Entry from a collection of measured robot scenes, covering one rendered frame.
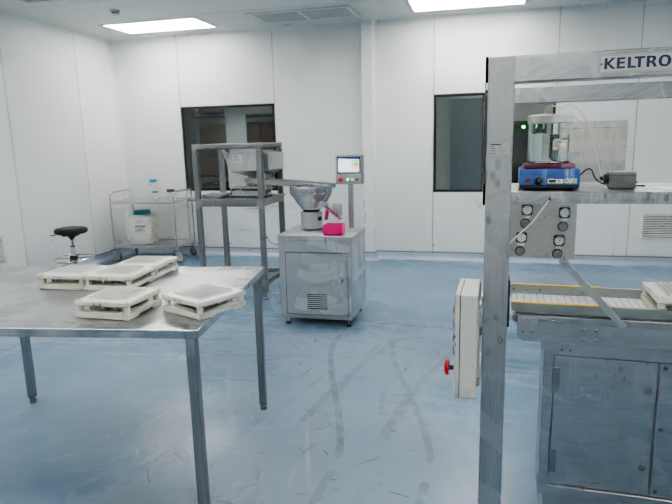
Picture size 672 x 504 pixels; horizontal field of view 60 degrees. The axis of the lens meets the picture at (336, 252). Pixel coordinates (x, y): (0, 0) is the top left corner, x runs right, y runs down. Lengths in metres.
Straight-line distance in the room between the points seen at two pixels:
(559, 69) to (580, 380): 1.28
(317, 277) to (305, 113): 3.29
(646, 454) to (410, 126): 5.44
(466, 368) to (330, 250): 3.29
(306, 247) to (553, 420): 2.79
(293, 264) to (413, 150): 3.02
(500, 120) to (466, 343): 0.53
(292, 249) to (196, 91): 3.89
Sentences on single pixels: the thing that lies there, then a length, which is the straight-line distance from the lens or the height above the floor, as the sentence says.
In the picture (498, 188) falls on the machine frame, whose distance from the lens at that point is 1.45.
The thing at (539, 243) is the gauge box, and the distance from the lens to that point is 2.13.
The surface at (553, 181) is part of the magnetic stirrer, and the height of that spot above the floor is 1.35.
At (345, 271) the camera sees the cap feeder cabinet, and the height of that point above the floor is 0.47.
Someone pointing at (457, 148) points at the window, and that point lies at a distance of 7.24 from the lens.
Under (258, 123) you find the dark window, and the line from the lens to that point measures 7.77.
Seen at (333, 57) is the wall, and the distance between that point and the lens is 7.52.
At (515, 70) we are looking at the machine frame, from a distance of 1.45.
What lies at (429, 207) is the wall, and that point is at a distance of 7.31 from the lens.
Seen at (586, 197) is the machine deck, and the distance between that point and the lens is 2.12.
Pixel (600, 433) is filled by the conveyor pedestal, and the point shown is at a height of 0.42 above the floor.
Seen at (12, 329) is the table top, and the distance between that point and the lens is 2.57.
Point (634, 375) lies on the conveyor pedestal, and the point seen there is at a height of 0.65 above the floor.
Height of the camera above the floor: 1.51
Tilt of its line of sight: 11 degrees down
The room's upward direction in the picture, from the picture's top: 1 degrees counter-clockwise
